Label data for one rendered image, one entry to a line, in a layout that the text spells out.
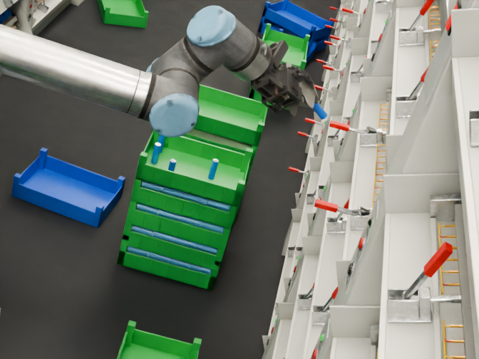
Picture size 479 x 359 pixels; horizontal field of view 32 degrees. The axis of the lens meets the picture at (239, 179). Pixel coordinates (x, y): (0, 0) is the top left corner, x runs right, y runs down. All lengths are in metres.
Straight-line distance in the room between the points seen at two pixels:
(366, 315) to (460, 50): 0.36
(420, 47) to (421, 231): 0.54
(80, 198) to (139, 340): 0.66
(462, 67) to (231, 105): 2.00
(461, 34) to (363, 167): 0.61
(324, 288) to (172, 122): 0.42
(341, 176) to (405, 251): 0.87
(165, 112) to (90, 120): 1.66
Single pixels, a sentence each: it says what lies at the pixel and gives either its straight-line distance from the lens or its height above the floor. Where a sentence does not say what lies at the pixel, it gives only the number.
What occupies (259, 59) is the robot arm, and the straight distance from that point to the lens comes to 1.71.
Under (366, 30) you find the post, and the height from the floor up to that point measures 0.82.
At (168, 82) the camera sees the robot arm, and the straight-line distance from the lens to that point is 1.59.
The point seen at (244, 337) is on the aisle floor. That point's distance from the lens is 2.43.
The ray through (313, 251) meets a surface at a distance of 1.87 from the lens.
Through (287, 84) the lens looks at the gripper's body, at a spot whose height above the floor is 0.89.
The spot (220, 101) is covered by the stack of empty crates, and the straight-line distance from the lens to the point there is 2.82.
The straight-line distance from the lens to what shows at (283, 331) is 1.97.
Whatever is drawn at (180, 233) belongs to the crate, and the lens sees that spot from 2.43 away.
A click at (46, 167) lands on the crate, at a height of 0.01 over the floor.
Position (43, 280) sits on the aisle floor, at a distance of 2.46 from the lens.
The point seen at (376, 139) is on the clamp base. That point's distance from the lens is 1.50.
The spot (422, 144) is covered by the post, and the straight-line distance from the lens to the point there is 0.93.
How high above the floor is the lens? 1.65
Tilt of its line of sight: 33 degrees down
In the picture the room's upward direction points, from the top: 17 degrees clockwise
